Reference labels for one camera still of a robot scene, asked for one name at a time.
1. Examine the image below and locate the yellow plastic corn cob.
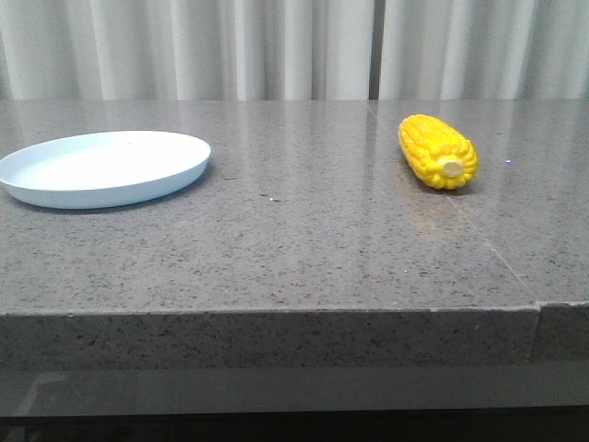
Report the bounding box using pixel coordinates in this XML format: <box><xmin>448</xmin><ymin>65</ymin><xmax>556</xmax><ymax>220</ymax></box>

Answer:
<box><xmin>398</xmin><ymin>114</ymin><xmax>479</xmax><ymax>190</ymax></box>

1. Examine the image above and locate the light blue round plate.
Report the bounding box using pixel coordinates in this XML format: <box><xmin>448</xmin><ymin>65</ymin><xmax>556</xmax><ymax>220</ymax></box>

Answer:
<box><xmin>1</xmin><ymin>131</ymin><xmax>212</xmax><ymax>210</ymax></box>

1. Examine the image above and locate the white pleated curtain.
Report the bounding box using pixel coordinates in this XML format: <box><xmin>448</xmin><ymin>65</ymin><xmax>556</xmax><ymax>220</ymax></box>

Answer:
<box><xmin>1</xmin><ymin>1</ymin><xmax>588</xmax><ymax>100</ymax></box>

